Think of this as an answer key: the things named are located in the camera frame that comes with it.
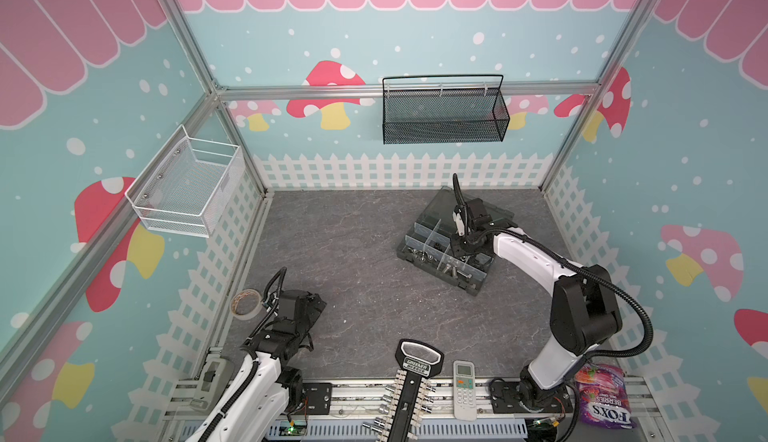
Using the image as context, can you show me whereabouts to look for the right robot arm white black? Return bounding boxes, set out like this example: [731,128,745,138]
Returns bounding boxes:
[451,174,654,411]

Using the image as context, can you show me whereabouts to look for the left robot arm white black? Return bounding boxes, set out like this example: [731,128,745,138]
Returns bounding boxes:
[189,267,326,441]

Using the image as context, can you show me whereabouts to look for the masking tape roll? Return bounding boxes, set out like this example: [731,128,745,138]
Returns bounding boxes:
[229,288,263,321]

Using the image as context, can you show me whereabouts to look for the grey compartment organizer box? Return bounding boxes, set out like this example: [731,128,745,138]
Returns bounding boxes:
[396,186,495,296]

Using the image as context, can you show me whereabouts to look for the black tool with sockets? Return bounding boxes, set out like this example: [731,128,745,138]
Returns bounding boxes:
[363,338,444,442]

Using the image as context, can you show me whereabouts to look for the white remote control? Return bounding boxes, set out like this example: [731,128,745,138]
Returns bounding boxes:
[452,360,477,422]

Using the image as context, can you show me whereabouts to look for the purple Fox's candy bag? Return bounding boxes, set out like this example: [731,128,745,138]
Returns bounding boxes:
[575,363,635,430]

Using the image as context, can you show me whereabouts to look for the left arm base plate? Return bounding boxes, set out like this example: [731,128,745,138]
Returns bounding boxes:
[286,382,333,416]

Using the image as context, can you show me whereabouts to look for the grey box on rail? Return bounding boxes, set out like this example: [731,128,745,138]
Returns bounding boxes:
[190,355,235,414]

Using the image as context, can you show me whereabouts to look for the black mesh wall basket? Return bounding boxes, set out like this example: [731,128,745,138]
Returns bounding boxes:
[381,74,511,145]

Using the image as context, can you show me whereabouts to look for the white wire wall basket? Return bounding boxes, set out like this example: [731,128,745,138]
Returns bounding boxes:
[125,126,245,238]

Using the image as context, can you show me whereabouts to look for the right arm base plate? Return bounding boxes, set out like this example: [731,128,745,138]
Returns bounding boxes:
[487,378,572,415]

